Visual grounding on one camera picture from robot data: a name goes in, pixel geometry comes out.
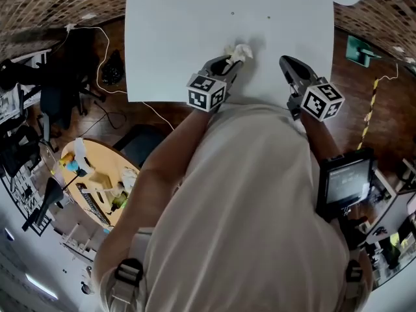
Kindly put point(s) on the clear bottle yellow label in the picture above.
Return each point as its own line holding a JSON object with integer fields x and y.
{"x": 66, "y": 161}

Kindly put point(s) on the round yellow wooden table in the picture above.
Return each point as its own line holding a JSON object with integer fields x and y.
{"x": 107, "y": 161}

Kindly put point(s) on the green dustpan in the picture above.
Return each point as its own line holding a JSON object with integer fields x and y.
{"x": 356, "y": 49}

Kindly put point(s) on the green plastic packet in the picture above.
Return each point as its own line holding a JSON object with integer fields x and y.
{"x": 119, "y": 201}

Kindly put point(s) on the blue cloth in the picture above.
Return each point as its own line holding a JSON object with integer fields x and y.
{"x": 74, "y": 166}

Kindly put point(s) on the white cloth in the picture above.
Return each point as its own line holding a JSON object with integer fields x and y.
{"x": 242, "y": 52}
{"x": 130, "y": 178}

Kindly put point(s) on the black tablet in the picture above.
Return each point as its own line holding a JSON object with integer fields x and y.
{"x": 347, "y": 180}

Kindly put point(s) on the white wall socket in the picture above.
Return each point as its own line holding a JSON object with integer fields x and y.
{"x": 70, "y": 28}
{"x": 88, "y": 16}

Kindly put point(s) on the dark grey swivel chair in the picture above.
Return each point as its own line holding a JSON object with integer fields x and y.
{"x": 139, "y": 143}

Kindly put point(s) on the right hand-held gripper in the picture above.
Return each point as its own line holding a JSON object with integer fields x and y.
{"x": 321, "y": 101}

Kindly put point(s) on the yellow black floor tape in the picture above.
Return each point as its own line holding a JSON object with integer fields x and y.
{"x": 368, "y": 117}

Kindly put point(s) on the black garbage bag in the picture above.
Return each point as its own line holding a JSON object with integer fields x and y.
{"x": 113, "y": 70}

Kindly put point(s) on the black desk lamp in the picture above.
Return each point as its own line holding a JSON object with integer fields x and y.
{"x": 48, "y": 200}

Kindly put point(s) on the ceiling light strip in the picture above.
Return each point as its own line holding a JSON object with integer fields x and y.
{"x": 42, "y": 286}

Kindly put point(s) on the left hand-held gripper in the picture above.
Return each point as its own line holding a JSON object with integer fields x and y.
{"x": 206, "y": 93}

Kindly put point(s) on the person's white shirt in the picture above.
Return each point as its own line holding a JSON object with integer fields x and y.
{"x": 247, "y": 206}

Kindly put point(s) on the person's left forearm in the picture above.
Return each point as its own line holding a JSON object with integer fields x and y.
{"x": 175, "y": 141}

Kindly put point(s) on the black keyboard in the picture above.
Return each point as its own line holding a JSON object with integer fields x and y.
{"x": 94, "y": 205}

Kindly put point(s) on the black mesh office chair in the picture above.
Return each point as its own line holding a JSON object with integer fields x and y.
{"x": 19, "y": 151}
{"x": 60, "y": 106}

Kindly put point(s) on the white plastic bag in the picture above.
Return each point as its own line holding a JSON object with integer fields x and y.
{"x": 81, "y": 151}

